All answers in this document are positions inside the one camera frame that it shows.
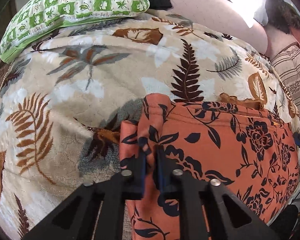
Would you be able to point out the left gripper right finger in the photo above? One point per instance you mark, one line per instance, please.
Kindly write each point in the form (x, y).
(207, 209)

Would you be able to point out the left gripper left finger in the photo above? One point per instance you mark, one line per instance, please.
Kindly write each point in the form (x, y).
(95, 210)

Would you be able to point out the orange black floral garment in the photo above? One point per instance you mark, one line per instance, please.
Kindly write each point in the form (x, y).
(250, 151)

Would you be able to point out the striped beige floral cushion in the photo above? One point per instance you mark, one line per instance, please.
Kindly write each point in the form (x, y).
(287, 65)

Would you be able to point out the beige leaf pattern blanket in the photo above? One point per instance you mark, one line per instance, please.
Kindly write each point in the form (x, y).
(63, 99)

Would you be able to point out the pink sofa backrest cushion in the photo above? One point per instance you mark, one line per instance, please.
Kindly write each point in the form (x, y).
(220, 15)

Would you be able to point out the green white patterned pillow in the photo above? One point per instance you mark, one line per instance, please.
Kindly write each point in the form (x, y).
(38, 18)

